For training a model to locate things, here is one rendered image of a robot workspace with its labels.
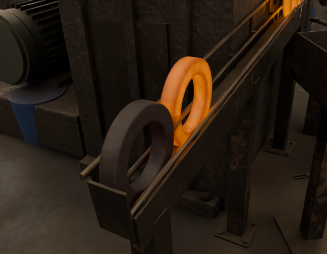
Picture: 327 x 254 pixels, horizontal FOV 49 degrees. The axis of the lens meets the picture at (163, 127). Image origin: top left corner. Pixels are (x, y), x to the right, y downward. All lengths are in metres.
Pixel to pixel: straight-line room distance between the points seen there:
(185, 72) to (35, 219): 1.07
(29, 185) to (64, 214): 0.29
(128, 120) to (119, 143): 0.04
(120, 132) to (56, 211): 1.08
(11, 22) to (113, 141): 1.42
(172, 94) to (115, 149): 0.18
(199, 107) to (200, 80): 0.06
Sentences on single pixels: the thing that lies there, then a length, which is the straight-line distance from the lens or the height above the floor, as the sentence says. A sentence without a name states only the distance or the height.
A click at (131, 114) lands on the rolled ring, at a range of 0.56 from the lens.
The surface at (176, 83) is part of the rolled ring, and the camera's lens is 0.67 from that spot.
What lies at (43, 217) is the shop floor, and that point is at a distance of 1.58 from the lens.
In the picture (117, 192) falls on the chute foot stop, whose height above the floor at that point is 0.67.
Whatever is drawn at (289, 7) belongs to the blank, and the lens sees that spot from 1.49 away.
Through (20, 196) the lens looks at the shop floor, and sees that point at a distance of 1.73.
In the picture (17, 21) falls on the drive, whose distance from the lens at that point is 1.93.
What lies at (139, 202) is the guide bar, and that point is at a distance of 0.59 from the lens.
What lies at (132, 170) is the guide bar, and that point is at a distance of 0.67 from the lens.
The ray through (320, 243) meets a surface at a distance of 1.44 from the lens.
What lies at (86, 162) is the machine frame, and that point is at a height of 0.07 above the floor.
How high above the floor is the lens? 1.02
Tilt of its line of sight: 30 degrees down
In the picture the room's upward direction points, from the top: 3 degrees counter-clockwise
